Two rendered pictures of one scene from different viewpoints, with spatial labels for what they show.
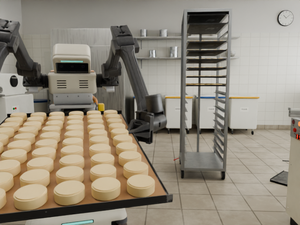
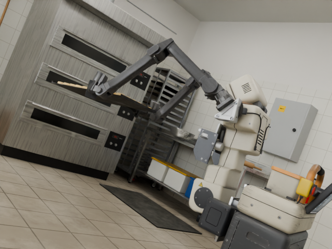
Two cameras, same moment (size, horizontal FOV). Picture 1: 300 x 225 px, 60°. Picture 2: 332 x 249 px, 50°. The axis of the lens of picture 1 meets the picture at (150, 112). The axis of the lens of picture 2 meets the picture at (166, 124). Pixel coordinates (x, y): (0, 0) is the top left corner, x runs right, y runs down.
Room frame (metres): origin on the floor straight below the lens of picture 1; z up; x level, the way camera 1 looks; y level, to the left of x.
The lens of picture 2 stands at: (2.68, -1.08, 0.88)
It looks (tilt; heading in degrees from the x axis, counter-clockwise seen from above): 1 degrees up; 136
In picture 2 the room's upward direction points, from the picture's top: 22 degrees clockwise
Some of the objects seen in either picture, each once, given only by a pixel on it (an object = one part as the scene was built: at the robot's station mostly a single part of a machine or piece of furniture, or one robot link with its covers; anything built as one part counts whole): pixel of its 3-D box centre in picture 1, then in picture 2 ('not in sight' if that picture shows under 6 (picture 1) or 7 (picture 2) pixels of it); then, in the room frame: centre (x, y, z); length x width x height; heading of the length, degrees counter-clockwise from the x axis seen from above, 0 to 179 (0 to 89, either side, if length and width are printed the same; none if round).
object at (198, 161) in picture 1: (202, 94); not in sight; (3.05, -0.61, 0.93); 0.64 x 0.51 x 1.78; 175
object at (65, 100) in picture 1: (73, 111); (217, 145); (1.51, 0.45, 0.93); 0.28 x 0.16 x 0.22; 104
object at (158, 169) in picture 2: not in sight; (167, 172); (-0.93, 2.76, 0.36); 0.46 x 0.38 x 0.26; 85
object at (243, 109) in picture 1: (240, 114); not in sight; (5.37, -1.89, 0.39); 0.64 x 0.54 x 0.77; 175
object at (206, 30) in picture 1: (203, 29); not in sight; (3.06, -0.61, 1.68); 0.60 x 0.40 x 0.02; 175
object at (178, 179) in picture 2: not in sight; (185, 182); (-0.53, 2.74, 0.36); 0.46 x 0.38 x 0.26; 87
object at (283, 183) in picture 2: not in sight; (287, 184); (1.90, 0.55, 0.87); 0.23 x 0.15 x 0.11; 104
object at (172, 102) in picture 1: (177, 113); not in sight; (5.44, -0.59, 0.39); 0.64 x 0.54 x 0.77; 178
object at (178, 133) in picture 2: not in sight; (181, 135); (-0.94, 2.74, 0.95); 0.39 x 0.39 x 0.14
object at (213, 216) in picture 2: not in sight; (211, 210); (1.65, 0.42, 0.61); 0.28 x 0.27 x 0.25; 104
